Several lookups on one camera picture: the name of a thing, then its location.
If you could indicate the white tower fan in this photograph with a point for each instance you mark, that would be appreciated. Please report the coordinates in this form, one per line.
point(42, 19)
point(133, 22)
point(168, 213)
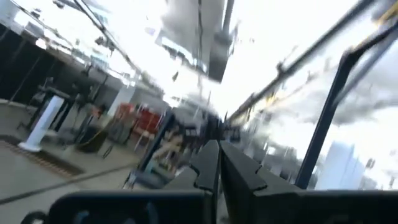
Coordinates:
point(43, 123)

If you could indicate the black metal rig frame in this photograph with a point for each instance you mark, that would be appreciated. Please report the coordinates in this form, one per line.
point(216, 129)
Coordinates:
point(326, 118)

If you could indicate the white background box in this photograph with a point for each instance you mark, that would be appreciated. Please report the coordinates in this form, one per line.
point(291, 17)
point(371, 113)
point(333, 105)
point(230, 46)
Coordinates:
point(339, 168)

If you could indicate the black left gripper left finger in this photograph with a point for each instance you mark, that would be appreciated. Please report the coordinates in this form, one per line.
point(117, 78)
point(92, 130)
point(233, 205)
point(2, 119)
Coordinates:
point(206, 168)

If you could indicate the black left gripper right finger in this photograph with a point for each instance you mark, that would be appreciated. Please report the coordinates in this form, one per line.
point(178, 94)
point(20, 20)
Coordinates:
point(239, 174)

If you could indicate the red tool cabinet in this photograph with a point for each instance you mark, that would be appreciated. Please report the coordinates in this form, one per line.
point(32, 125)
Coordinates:
point(146, 121)

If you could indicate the grey ceiling duct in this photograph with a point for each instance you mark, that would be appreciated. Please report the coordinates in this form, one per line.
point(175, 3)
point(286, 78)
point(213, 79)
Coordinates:
point(217, 46)

